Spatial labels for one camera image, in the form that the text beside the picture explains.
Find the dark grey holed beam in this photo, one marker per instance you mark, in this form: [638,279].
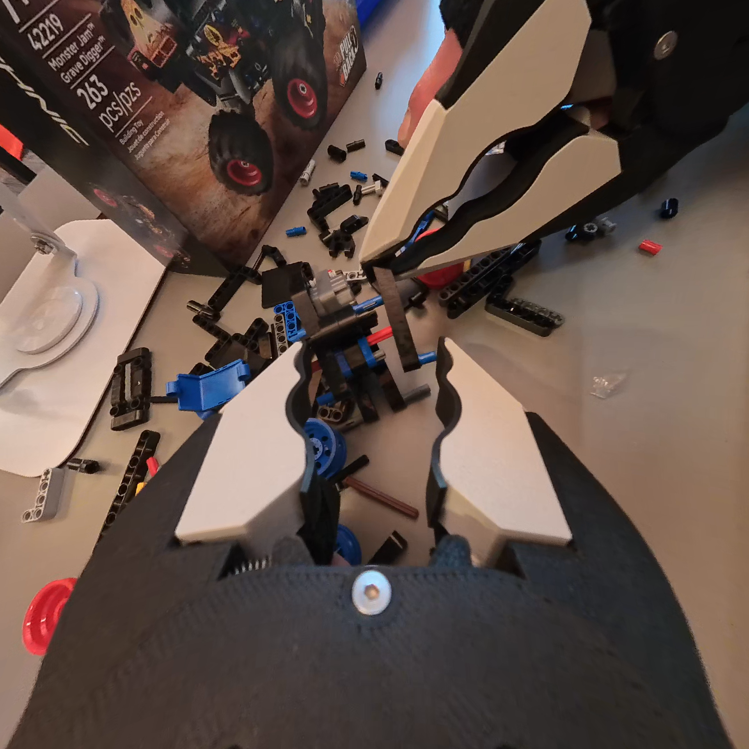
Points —
[281,336]

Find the blue angle beam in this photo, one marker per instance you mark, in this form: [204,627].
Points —
[288,319]

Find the brown axle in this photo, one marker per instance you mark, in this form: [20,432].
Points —
[380,497]

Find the heap of black beams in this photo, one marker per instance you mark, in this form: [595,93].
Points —
[234,339]

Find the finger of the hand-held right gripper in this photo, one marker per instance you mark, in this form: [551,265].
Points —
[562,187]
[468,129]

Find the black thin beam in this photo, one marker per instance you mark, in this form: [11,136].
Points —
[351,468]

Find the clear plastic scrap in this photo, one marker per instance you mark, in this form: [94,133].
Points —
[607,384]

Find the blue hinged fender panel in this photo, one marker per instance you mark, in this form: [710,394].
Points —
[205,389]

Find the scattered red blue pins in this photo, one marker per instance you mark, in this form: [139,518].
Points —
[591,228]

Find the black flat tile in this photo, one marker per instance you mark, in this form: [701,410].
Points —
[387,547]

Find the grey white axle connector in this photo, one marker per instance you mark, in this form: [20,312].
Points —
[368,190]

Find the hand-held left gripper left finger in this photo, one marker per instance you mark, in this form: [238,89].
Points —
[246,468]

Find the black stubby pin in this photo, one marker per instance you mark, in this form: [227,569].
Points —
[82,466]

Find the blue wheel rim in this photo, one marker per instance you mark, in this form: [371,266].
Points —
[325,444]
[348,544]

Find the toy truck box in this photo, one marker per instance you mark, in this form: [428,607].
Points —
[175,146]

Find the black holed beam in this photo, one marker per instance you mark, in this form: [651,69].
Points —
[131,480]

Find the black grey motor assembly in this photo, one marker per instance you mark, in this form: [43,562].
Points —
[333,292]

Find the white rounded board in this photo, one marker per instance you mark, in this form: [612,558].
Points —
[117,351]

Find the grey desk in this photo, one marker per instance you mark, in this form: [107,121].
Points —
[643,351]

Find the person's right hand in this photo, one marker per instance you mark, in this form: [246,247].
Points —
[433,82]

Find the black angled connector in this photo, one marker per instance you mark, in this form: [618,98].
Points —
[327,202]
[342,237]

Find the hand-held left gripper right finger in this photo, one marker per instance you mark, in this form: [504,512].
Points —
[503,468]

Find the black rectangular frame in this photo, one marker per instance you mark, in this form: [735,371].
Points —
[131,389]

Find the red axle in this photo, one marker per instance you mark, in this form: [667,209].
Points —
[153,466]

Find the black small connector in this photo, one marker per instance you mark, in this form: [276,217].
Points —
[330,413]

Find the black elbow connector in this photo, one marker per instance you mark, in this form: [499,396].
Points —
[274,254]

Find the black straight beam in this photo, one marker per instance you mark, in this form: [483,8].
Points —
[497,275]
[468,281]

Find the light grey short beam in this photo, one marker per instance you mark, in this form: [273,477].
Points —
[44,494]

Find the black short beam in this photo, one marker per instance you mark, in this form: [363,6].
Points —
[234,286]

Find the black square flat panel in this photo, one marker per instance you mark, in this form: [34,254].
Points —
[284,286]

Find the white small bushing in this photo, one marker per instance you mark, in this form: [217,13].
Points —
[308,172]

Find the red wheel rim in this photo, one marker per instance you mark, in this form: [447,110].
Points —
[439,275]
[47,614]

